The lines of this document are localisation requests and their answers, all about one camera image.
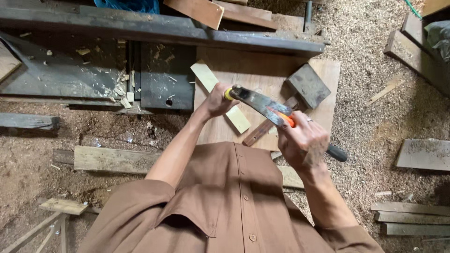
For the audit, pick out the person's left hand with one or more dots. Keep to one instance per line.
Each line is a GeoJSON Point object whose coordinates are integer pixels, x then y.
{"type": "Point", "coordinates": [215, 103]}

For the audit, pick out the person's right hand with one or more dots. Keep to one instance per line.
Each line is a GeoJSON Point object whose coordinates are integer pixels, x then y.
{"type": "Point", "coordinates": [306, 144]}

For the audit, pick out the person's left fingers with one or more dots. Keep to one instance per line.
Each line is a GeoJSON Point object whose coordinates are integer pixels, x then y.
{"type": "Point", "coordinates": [222, 90]}

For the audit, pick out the pale wood strip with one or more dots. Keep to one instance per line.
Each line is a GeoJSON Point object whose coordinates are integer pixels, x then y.
{"type": "Point", "coordinates": [205, 77]}

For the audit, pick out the plywood board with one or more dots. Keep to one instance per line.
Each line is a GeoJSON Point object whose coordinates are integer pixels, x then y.
{"type": "Point", "coordinates": [260, 70]}

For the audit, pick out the reddish wooden plank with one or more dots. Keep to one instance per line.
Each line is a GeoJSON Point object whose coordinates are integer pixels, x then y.
{"type": "Point", "coordinates": [246, 15]}

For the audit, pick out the light brown wooden board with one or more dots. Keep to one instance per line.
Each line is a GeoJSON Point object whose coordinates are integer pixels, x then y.
{"type": "Point", "coordinates": [197, 10]}

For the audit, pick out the wooden mallet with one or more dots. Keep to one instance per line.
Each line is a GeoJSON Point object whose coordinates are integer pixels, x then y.
{"type": "Point", "coordinates": [308, 86]}

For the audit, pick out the dark metal machine bench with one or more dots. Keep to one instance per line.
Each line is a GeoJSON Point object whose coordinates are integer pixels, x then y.
{"type": "Point", "coordinates": [158, 31]}

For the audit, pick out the scattered wood chips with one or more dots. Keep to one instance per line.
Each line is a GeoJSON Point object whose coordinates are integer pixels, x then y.
{"type": "Point", "coordinates": [121, 89]}

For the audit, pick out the metal pipe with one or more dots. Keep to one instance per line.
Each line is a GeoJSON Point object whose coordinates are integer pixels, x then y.
{"type": "Point", "coordinates": [308, 12]}

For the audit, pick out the brown button shirt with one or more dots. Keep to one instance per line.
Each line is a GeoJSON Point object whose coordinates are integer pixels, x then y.
{"type": "Point", "coordinates": [228, 210]}

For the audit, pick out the blue plastic bag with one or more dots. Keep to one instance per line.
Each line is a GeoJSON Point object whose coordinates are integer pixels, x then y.
{"type": "Point", "coordinates": [130, 5]}

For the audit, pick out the long dusty wooden plank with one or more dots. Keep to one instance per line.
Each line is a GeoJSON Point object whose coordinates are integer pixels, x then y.
{"type": "Point", "coordinates": [112, 160]}

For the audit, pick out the thin wood offcut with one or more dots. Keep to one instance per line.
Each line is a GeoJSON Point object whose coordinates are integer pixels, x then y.
{"type": "Point", "coordinates": [383, 92]}

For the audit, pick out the short dark plank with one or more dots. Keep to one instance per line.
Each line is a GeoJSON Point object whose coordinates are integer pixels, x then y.
{"type": "Point", "coordinates": [63, 157]}

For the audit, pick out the thick wooden beam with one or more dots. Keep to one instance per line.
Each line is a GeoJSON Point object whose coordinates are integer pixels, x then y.
{"type": "Point", "coordinates": [413, 30]}
{"type": "Point", "coordinates": [407, 56]}

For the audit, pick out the dark weathered beam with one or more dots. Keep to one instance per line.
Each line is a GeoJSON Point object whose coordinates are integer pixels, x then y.
{"type": "Point", "coordinates": [28, 122]}

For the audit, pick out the grey flat board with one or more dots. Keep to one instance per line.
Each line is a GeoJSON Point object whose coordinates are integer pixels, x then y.
{"type": "Point", "coordinates": [423, 154]}

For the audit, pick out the worn wooden board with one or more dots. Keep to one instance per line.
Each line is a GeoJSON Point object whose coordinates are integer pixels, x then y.
{"type": "Point", "coordinates": [7, 63]}

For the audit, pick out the grey wooden plank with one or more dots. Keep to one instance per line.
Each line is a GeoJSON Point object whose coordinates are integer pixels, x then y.
{"type": "Point", "coordinates": [411, 208]}
{"type": "Point", "coordinates": [411, 218]}
{"type": "Point", "coordinates": [415, 229]}

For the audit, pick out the dark plastic sheet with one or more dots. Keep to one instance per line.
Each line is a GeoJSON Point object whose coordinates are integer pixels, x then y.
{"type": "Point", "coordinates": [439, 37]}

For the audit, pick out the tan wooden board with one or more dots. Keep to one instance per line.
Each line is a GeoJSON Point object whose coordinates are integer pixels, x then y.
{"type": "Point", "coordinates": [434, 6]}

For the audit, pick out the wooden stool frame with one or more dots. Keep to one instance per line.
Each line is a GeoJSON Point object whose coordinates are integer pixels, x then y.
{"type": "Point", "coordinates": [59, 207]}

